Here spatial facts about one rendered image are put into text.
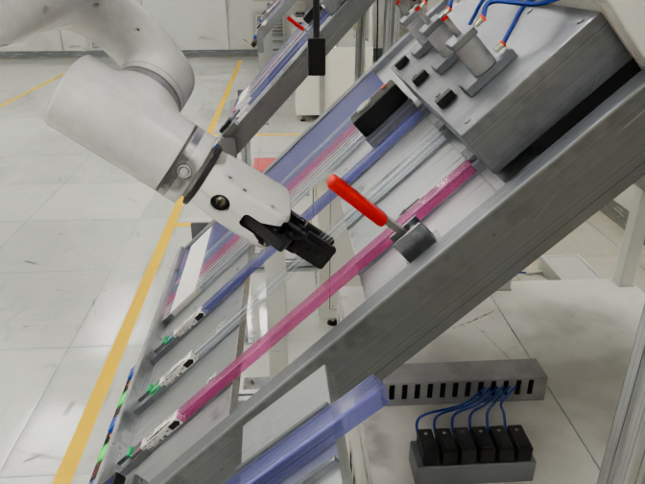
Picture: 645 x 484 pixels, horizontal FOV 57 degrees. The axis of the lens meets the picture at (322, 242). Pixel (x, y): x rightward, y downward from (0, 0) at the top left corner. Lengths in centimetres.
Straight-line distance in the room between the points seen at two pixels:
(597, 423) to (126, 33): 84
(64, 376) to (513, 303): 151
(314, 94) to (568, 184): 478
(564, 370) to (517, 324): 15
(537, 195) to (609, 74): 11
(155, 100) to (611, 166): 43
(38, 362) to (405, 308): 192
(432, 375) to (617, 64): 59
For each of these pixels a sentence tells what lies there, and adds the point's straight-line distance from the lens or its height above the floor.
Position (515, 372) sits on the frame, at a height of 66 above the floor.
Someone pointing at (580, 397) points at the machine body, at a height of 62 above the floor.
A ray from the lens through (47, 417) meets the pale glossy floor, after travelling 206.
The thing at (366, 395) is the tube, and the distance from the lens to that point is 31.
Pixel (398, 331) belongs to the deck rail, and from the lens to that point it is 51.
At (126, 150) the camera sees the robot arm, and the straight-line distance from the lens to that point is 63.
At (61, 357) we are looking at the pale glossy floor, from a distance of 231.
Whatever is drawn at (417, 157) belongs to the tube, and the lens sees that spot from 67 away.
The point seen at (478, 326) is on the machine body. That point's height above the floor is 62.
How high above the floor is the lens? 125
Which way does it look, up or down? 25 degrees down
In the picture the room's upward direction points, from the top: straight up
